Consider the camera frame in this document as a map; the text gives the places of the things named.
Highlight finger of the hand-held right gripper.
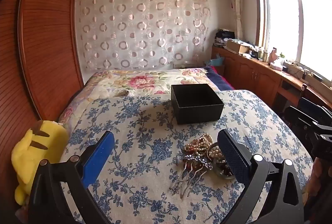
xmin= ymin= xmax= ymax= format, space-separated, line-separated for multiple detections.
xmin=298 ymin=97 xmax=332 ymax=121
xmin=283 ymin=105 xmax=322 ymax=137

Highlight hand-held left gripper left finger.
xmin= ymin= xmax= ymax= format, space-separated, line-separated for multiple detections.
xmin=27 ymin=130 xmax=116 ymax=224

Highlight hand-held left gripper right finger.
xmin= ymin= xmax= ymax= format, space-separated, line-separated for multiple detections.
xmin=217 ymin=129 xmax=304 ymax=224

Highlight brown bead bracelet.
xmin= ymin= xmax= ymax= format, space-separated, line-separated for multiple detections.
xmin=220 ymin=163 xmax=235 ymax=179

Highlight pale green jade bangle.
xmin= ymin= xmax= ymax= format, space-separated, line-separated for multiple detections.
xmin=207 ymin=142 xmax=235 ymax=180

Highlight bead bracelets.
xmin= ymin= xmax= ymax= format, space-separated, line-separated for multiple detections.
xmin=184 ymin=133 xmax=214 ymax=155

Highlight metal hair comb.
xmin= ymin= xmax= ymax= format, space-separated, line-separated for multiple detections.
xmin=169 ymin=155 xmax=213 ymax=199

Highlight black square box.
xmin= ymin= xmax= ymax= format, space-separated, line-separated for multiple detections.
xmin=170 ymin=83 xmax=225 ymax=125

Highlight blue floral blanket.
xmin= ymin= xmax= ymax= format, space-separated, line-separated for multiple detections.
xmin=59 ymin=89 xmax=314 ymax=224

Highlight yellow plush toy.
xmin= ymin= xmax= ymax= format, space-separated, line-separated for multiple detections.
xmin=11 ymin=119 xmax=70 ymax=206

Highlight pink figurine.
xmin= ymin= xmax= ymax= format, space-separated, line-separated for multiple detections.
xmin=270 ymin=47 xmax=283 ymax=64

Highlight wooden cabinet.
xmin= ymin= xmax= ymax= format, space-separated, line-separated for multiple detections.
xmin=211 ymin=45 xmax=332 ymax=117

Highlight navy blue blanket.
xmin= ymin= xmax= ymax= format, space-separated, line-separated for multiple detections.
xmin=204 ymin=66 xmax=236 ymax=92

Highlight wooden framed window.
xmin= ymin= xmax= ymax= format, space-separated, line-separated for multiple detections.
xmin=253 ymin=0 xmax=332 ymax=83

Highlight pink floral quilt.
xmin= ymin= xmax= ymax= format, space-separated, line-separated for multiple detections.
xmin=58 ymin=68 xmax=221 ymax=132

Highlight cardboard box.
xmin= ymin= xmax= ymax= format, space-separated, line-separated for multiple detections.
xmin=225 ymin=39 xmax=251 ymax=55

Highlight blue plastic bag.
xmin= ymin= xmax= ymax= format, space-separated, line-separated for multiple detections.
xmin=206 ymin=55 xmax=225 ymax=66

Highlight pile of dark clothes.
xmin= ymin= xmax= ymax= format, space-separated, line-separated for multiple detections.
xmin=214 ymin=29 xmax=237 ymax=47

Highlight checked window curtain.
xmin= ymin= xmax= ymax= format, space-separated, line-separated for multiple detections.
xmin=226 ymin=0 xmax=246 ymax=41

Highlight circle patterned sheer curtain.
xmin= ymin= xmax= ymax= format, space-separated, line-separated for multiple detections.
xmin=76 ymin=0 xmax=212 ymax=72

